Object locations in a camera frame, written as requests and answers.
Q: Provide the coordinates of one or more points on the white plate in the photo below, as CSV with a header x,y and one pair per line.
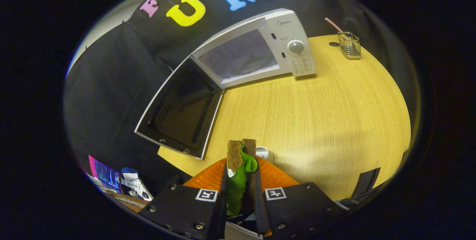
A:
x,y
262,152

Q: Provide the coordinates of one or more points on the brown bread lettuce sandwich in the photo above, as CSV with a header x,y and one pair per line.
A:
x,y
238,188

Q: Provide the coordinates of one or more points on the white and blue shoe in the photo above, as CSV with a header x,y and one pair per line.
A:
x,y
135,187

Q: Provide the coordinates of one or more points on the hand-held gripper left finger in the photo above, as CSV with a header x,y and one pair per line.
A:
x,y
186,210

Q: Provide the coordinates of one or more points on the pink striped straw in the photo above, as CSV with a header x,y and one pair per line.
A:
x,y
333,25

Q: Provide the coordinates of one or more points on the white microwave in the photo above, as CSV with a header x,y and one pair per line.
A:
x,y
282,35

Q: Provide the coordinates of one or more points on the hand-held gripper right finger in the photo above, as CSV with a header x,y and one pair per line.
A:
x,y
260,210

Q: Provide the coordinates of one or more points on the colourful lit screen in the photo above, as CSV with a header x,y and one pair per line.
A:
x,y
106,175

